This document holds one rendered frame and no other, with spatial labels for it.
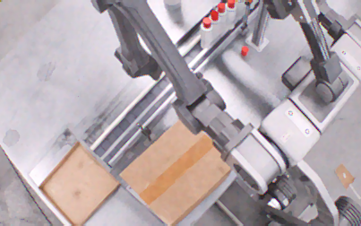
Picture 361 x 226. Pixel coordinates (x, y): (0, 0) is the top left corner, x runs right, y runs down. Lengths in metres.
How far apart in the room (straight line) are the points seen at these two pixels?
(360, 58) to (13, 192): 2.38
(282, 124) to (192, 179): 0.46
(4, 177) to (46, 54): 1.21
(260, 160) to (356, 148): 1.87
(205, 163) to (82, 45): 0.90
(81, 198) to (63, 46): 0.76
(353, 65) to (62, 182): 1.24
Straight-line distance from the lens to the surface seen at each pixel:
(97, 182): 1.52
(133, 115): 1.50
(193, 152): 1.19
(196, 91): 0.85
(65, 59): 1.76
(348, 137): 2.61
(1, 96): 1.87
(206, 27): 1.45
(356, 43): 1.03
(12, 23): 3.27
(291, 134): 0.81
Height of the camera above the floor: 2.28
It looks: 71 degrees down
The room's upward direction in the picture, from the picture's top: 8 degrees counter-clockwise
